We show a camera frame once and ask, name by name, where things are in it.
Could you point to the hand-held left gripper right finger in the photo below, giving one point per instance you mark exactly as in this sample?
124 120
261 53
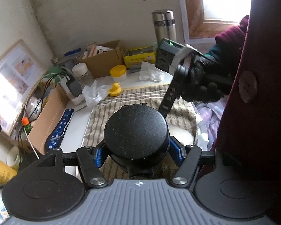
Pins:
178 151

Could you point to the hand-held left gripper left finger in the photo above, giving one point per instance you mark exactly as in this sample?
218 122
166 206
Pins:
100 157

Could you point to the cream fluffy cloth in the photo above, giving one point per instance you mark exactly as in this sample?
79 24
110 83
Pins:
181 134

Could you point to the black thermos bottle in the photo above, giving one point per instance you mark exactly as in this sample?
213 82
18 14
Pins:
135 131

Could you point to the person's right forearm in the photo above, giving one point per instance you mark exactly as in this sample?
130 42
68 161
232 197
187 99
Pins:
229 42

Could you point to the green container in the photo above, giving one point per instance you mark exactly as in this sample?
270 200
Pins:
52 71

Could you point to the blue lid container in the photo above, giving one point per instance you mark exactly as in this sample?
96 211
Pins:
72 52

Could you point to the person's right hand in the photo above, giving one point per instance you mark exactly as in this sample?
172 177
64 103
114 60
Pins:
201 82

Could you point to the crumpled white plastic bag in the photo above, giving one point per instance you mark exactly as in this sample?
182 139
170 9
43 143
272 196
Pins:
152 73

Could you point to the striped towel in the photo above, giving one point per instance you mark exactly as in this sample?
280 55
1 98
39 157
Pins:
100 117

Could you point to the yellow tin box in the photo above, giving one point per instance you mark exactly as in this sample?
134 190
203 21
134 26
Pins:
138 58

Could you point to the lavender cloth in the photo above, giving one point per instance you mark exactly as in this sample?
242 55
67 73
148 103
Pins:
210 117

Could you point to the blue polka dot case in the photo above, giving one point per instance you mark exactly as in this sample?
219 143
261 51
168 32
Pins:
59 129

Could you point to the yellow lid jar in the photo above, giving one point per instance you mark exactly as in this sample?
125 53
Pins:
118 73

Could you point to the yellow rubber duck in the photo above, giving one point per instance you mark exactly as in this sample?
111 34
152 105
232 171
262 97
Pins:
114 90

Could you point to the white power strip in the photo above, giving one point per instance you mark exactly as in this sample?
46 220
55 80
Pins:
78 99

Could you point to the silver thermos bottle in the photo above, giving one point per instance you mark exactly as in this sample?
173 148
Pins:
165 28

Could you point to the crumpled white tissue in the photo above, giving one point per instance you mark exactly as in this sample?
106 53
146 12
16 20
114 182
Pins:
93 93

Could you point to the black desk stand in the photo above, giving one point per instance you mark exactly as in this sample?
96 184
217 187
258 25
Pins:
29 160

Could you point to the small cardboard box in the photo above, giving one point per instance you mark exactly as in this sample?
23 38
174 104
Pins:
103 63

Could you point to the black charger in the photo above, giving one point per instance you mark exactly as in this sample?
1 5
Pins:
74 88

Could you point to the green bottle orange cap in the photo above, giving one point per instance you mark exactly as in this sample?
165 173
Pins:
27 124

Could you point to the white round appliance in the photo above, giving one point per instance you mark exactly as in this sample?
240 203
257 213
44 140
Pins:
34 107

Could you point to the clear jar white lid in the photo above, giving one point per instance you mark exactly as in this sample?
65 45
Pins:
80 75

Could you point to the green white cup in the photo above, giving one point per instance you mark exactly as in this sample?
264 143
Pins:
13 158

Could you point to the maroon coat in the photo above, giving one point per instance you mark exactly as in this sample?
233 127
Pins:
260 98

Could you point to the yellow cylinder canister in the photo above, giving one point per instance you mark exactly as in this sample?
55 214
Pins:
0 168

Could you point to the window frame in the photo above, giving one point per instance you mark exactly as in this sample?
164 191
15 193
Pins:
192 16

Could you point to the wooden picture frame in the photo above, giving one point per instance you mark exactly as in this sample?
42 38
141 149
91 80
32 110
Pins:
11 75

